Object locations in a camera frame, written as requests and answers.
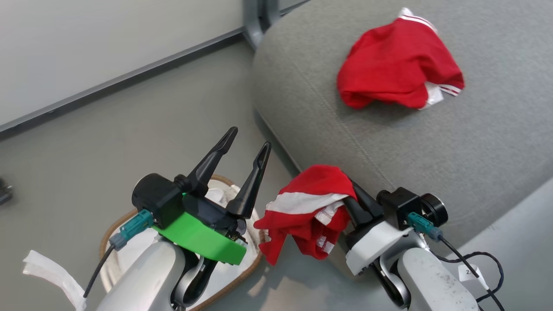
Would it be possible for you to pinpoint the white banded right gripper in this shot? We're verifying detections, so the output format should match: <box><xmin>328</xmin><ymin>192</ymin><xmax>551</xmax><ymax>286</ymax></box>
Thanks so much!
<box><xmin>343</xmin><ymin>179</ymin><xmax>416</xmax><ymax>276</ymax></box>

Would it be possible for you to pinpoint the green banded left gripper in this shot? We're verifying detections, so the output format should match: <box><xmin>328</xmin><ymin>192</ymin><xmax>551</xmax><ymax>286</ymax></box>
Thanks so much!
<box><xmin>153</xmin><ymin>126</ymin><xmax>272</xmax><ymax>266</ymax></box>

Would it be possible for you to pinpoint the red garment wide white band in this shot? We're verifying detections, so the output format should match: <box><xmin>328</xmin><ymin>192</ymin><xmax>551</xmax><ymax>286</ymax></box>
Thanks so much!
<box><xmin>253</xmin><ymin>164</ymin><xmax>359</xmax><ymax>266</ymax></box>

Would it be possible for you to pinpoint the grey fabric sofa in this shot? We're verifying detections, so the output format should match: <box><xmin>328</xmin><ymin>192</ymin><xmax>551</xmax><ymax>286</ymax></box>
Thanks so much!
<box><xmin>252</xmin><ymin>0</ymin><xmax>553</xmax><ymax>256</ymax></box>

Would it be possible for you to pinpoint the small black floor object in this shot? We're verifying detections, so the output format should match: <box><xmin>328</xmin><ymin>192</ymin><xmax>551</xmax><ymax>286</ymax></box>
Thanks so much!
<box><xmin>0</xmin><ymin>178</ymin><xmax>13</xmax><ymax>206</ymax></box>

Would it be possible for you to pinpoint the black cable with teal plug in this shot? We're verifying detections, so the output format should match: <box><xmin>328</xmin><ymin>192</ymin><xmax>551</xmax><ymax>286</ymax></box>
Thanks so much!
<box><xmin>406</xmin><ymin>211</ymin><xmax>506</xmax><ymax>311</ymax></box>
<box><xmin>82</xmin><ymin>209</ymin><xmax>155</xmax><ymax>299</ymax></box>

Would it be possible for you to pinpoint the small white cable tag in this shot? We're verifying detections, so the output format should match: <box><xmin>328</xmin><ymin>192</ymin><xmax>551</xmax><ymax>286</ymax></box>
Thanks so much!
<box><xmin>457</xmin><ymin>263</ymin><xmax>481</xmax><ymax>282</ymax></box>

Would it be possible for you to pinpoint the white basket with rope rim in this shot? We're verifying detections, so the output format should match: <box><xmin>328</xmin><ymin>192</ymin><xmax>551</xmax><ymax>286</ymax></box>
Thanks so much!
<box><xmin>99</xmin><ymin>174</ymin><xmax>265</xmax><ymax>311</ymax></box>

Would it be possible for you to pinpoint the thin black looped cable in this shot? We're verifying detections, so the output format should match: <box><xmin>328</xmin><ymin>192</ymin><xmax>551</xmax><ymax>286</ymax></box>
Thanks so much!
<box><xmin>434</xmin><ymin>251</ymin><xmax>506</xmax><ymax>303</ymax></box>

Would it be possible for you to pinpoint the grey metal partition frame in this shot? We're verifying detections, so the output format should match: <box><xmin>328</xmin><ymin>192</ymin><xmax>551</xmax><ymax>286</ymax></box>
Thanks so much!
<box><xmin>242</xmin><ymin>0</ymin><xmax>311</xmax><ymax>49</ymax></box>

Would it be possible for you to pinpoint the white fabric strap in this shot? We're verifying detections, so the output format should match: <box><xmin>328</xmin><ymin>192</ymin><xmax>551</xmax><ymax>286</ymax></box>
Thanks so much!
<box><xmin>22</xmin><ymin>249</ymin><xmax>88</xmax><ymax>311</ymax></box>

